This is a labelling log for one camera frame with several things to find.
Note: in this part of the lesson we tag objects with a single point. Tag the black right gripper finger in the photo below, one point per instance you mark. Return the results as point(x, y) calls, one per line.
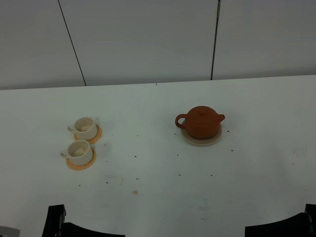
point(300, 225)
point(310, 210)

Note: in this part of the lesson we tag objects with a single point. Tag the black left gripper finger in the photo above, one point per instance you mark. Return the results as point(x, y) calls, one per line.
point(54, 221)
point(72, 230)

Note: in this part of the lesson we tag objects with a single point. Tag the brown clay teapot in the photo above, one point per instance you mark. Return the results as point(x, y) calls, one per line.
point(200, 122)

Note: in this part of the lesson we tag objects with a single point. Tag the beige round teapot saucer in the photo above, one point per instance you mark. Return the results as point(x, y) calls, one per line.
point(201, 142)

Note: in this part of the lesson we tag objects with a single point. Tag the orange coaster near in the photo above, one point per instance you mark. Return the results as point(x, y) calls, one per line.
point(82, 167)

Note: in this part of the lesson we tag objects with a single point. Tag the orange coaster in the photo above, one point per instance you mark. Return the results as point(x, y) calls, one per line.
point(96, 137)
point(82, 167)

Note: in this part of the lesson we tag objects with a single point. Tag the white teacup near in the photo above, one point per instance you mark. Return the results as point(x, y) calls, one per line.
point(79, 153)

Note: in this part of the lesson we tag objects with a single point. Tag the white teacup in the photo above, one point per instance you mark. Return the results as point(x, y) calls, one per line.
point(79, 153)
point(84, 128)

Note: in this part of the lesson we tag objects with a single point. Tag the orange coaster far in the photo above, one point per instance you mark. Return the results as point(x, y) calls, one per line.
point(96, 137)

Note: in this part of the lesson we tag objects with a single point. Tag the white teacup far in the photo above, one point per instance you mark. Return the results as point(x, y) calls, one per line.
point(84, 128)

